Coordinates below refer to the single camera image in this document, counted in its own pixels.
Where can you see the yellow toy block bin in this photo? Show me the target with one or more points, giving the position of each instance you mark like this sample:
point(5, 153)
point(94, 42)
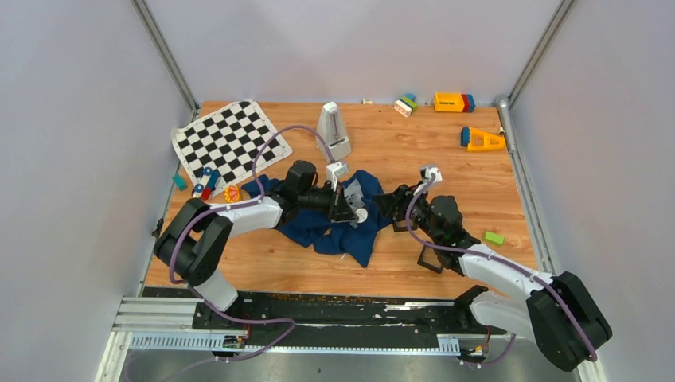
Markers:
point(453, 102)

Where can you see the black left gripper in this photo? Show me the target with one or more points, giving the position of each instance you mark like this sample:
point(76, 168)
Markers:
point(338, 208)

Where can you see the blue cartoon print shirt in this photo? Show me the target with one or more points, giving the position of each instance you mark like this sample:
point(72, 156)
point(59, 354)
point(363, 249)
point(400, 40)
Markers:
point(311, 227)

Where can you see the green small block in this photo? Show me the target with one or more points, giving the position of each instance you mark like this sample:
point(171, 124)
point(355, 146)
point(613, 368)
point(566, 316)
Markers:
point(494, 238)

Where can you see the white metronome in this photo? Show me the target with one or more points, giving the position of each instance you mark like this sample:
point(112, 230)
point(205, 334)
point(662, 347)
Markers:
point(331, 128)

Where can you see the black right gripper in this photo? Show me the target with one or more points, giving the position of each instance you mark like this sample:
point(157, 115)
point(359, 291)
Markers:
point(392, 200)

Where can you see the red white blue toy car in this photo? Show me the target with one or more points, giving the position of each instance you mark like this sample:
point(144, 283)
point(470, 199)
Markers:
point(206, 186)

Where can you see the grey metal pipe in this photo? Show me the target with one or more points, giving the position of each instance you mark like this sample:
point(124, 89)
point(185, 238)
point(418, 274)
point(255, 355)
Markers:
point(502, 104)

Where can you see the black square frame near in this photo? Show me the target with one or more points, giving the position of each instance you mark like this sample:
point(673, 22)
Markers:
point(402, 225)

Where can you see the yellow round brooch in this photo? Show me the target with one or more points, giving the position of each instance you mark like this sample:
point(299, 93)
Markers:
point(361, 215)

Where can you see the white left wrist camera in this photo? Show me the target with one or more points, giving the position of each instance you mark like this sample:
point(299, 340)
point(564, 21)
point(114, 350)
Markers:
point(334, 171)

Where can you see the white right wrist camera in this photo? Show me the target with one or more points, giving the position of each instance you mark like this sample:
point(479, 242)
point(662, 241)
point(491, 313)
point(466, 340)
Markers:
point(430, 177)

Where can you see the teal small block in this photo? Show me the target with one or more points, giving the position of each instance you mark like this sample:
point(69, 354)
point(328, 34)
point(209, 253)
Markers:
point(179, 182)

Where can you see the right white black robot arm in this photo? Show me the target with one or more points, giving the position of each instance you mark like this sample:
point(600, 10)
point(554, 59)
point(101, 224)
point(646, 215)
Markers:
point(555, 312)

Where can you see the white green blue blocks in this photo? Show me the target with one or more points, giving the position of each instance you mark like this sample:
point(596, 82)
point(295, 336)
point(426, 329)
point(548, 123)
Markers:
point(406, 105)

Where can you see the orange small ring toy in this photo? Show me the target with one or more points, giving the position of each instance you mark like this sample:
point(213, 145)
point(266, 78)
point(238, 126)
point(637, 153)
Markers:
point(232, 194)

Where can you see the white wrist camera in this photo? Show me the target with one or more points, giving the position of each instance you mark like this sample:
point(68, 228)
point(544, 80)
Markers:
point(334, 171)
point(430, 177)

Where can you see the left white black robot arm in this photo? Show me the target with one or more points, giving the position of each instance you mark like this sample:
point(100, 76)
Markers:
point(193, 243)

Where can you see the yellow blue toy ramp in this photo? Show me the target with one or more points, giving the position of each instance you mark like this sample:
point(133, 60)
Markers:
point(476, 140)

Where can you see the checkered chessboard mat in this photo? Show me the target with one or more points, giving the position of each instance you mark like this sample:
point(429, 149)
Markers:
point(229, 140)

